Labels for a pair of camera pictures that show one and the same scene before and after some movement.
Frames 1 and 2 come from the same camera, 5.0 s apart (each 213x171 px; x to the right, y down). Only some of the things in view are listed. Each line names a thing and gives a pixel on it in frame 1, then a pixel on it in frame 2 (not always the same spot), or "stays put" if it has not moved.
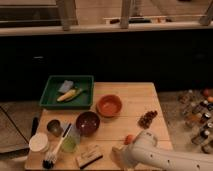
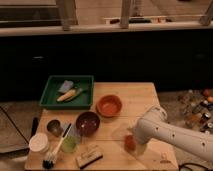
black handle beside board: x=35 y=123 stays put
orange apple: x=129 y=139 stays put
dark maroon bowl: x=87 y=123 stays put
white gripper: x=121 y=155 -> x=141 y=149
